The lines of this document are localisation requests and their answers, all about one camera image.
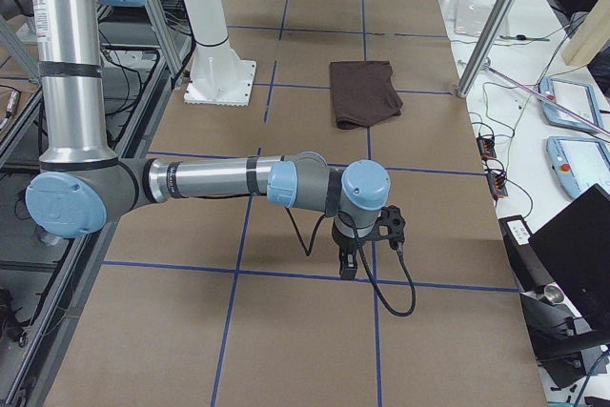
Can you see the aluminium frame post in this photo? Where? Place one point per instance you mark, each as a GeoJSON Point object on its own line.
{"type": "Point", "coordinates": [483, 46]}

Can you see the blue teach pendant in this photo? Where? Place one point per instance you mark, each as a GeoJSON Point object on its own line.
{"type": "Point", "coordinates": [579, 163]}
{"type": "Point", "coordinates": [576, 97]}

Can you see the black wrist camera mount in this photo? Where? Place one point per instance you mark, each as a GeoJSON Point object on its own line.
{"type": "Point", "coordinates": [390, 226]}

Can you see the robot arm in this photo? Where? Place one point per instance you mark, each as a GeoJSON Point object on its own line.
{"type": "Point", "coordinates": [233, 158]}

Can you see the orange electronics board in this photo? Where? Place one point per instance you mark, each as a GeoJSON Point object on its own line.
{"type": "Point", "coordinates": [495, 171]}

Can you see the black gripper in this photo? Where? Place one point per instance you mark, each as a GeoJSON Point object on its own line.
{"type": "Point", "coordinates": [344, 241]}

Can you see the black laptop computer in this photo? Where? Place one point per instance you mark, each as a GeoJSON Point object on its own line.
{"type": "Point", "coordinates": [574, 249]}

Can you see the far blue teach pendant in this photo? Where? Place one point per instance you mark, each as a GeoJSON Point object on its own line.
{"type": "Point", "coordinates": [576, 97]}

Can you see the black monitor stand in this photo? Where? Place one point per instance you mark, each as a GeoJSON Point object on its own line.
{"type": "Point", "coordinates": [565, 345]}

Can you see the clear plastic bag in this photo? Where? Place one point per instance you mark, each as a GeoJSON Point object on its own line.
{"type": "Point", "coordinates": [471, 17]}

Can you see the near blue teach pendant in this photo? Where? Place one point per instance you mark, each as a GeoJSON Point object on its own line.
{"type": "Point", "coordinates": [579, 163]}

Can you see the aluminium frame rack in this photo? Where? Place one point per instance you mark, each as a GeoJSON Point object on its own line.
{"type": "Point", "coordinates": [71, 166]}

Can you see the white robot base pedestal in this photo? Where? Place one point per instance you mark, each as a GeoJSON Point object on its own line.
{"type": "Point", "coordinates": [218, 76]}

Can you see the dark brown t-shirt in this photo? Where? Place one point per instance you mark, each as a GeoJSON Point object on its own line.
{"type": "Point", "coordinates": [362, 93]}

